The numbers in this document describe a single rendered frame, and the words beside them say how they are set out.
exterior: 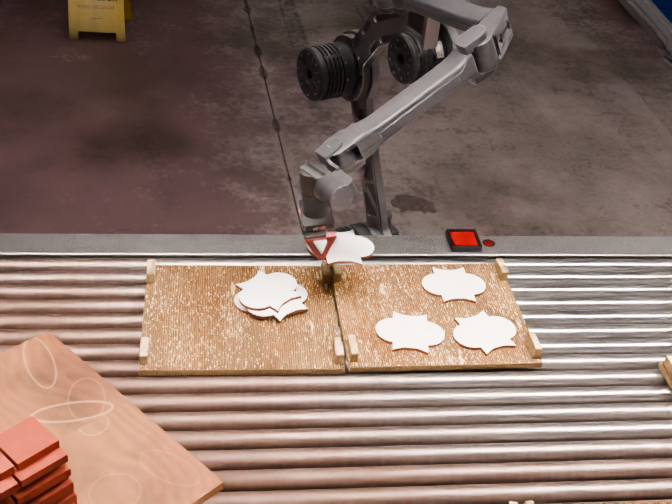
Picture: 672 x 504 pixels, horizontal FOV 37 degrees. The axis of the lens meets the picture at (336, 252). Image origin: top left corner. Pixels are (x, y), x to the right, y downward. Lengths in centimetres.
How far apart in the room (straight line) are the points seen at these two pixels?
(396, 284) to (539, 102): 322
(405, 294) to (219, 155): 243
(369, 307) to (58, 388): 72
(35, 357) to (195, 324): 37
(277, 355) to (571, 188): 281
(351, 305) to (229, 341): 29
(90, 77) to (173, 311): 320
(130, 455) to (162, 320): 49
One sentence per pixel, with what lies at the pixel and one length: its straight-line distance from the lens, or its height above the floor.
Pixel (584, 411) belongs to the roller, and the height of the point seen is 92.
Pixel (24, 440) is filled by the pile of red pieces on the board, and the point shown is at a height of 121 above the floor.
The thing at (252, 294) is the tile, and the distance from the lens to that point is 215.
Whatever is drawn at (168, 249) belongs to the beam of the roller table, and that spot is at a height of 92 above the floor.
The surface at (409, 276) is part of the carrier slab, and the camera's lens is 229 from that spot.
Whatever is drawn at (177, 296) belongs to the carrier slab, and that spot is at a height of 94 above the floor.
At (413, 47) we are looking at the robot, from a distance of 279.
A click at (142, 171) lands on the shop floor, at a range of 443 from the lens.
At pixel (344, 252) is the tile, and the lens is 214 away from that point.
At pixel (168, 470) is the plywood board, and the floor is 104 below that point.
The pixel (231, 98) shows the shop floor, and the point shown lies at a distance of 504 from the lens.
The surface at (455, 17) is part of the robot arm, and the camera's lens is 226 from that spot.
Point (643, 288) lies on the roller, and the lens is 247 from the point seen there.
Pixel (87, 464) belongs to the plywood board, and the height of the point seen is 104.
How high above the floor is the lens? 229
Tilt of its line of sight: 35 degrees down
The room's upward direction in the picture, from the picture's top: 6 degrees clockwise
